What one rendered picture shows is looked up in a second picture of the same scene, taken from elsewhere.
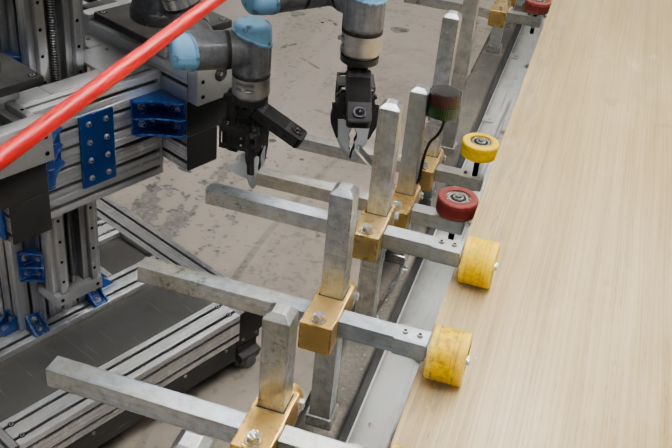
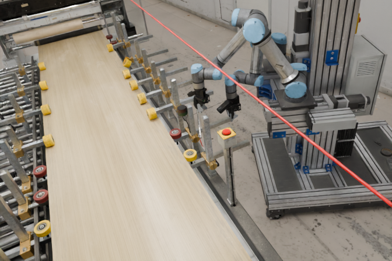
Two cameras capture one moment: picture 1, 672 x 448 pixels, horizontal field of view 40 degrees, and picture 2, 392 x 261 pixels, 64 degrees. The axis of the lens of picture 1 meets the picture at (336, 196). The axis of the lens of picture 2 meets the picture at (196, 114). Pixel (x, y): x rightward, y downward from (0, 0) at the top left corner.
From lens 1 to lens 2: 319 cm
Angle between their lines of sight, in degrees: 106
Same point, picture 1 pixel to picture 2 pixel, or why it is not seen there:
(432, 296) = not seen: hidden behind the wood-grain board
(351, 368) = (175, 126)
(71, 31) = not seen: hidden behind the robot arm
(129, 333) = (279, 170)
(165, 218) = (384, 245)
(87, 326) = (289, 163)
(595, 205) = (142, 154)
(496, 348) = (138, 110)
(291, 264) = not seen: outside the picture
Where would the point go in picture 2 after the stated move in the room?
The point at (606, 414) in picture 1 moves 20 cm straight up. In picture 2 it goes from (114, 113) to (107, 90)
